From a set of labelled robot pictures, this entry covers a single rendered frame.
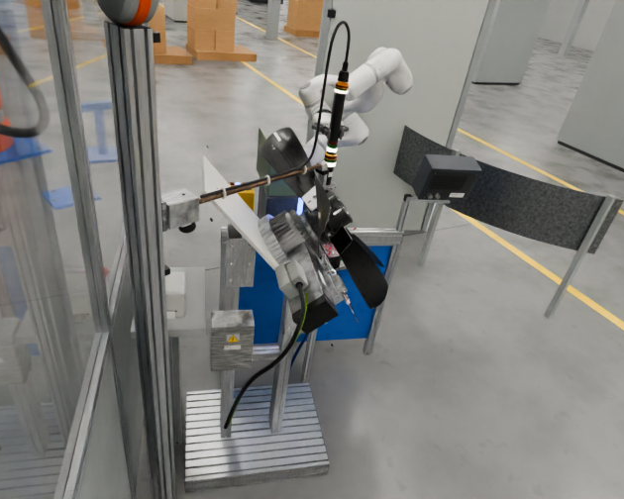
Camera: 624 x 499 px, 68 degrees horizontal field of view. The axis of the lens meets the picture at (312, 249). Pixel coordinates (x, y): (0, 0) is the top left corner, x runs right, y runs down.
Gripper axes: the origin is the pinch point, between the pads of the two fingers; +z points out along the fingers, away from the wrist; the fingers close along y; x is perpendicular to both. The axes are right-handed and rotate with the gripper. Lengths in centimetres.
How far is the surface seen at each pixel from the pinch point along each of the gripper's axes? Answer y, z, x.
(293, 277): 18, 40, -31
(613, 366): -214, -12, -146
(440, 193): -67, -32, -37
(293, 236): 13.9, 17.6, -30.6
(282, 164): 17.6, 5.1, -10.2
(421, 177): -57, -36, -31
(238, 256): 32, 18, -39
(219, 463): 37, 29, -139
